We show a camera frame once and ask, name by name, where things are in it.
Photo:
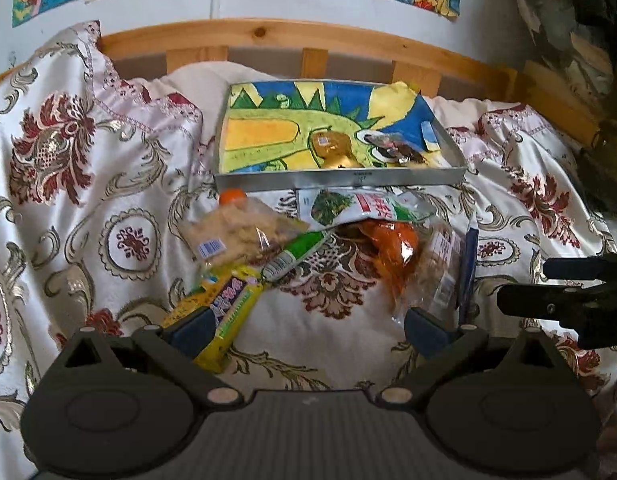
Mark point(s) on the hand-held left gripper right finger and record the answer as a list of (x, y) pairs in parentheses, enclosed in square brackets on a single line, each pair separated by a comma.
[(426, 332)]

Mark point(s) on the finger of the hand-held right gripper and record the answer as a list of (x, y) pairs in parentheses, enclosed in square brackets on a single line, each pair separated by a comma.
[(538, 302), (578, 269)]

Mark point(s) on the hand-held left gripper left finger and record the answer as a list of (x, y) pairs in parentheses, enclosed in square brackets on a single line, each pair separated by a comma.
[(193, 331)]

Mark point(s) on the yellow snack bar packet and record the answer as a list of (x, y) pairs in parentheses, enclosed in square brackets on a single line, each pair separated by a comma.
[(233, 305)]

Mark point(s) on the blue stick packet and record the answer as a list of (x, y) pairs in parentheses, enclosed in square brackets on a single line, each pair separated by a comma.
[(469, 270)]

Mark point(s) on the orange red snack packet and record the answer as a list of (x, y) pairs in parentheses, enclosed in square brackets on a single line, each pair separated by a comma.
[(393, 245)]

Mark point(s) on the clear cracker bag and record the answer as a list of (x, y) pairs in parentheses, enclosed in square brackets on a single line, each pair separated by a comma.
[(238, 232)]

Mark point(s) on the green stick packet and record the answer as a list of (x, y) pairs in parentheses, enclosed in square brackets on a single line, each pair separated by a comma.
[(298, 250)]

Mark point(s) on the green white vegetable packet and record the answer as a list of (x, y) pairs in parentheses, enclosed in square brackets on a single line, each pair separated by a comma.
[(368, 205)]

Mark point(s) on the small orange tangerine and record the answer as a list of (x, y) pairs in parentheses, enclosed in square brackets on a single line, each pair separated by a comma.
[(233, 196)]

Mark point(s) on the silver metal tray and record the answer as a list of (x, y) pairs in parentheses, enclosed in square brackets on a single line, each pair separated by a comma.
[(288, 180)]

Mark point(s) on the dark cloth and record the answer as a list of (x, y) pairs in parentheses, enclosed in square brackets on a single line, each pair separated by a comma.
[(608, 170)]

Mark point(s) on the floral satin blanket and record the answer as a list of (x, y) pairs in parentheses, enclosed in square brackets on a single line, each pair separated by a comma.
[(88, 210)]

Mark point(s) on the wooden side board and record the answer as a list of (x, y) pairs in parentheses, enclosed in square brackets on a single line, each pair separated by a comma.
[(553, 92)]

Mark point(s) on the dark candy wrappers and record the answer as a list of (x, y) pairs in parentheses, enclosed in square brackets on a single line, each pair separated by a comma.
[(388, 147)]

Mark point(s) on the gold wrapped snack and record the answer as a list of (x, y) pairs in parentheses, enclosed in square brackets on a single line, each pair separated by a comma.
[(333, 147)]

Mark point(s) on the colourful drawing tray liner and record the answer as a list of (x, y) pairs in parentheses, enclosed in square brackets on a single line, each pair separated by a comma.
[(268, 130)]

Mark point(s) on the leaf patterned cloth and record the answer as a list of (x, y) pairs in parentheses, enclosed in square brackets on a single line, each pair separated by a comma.
[(553, 15)]

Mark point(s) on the cream pillow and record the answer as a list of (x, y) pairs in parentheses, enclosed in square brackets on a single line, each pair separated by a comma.
[(198, 75)]

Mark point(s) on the wooden bed headboard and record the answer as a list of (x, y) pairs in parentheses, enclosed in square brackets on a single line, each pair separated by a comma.
[(238, 35)]

